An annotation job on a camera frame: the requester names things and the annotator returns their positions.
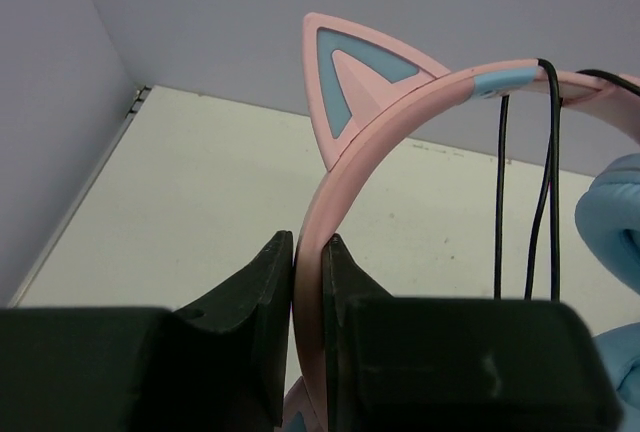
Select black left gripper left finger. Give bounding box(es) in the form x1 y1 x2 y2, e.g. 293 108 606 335
176 230 294 431

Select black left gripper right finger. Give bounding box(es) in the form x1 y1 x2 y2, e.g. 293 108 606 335
321 234 396 431

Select pink blue cat-ear headphones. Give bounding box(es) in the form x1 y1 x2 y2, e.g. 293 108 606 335
282 11 640 432

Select thin black audio cable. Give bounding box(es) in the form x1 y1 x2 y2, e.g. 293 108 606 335
492 57 640 301

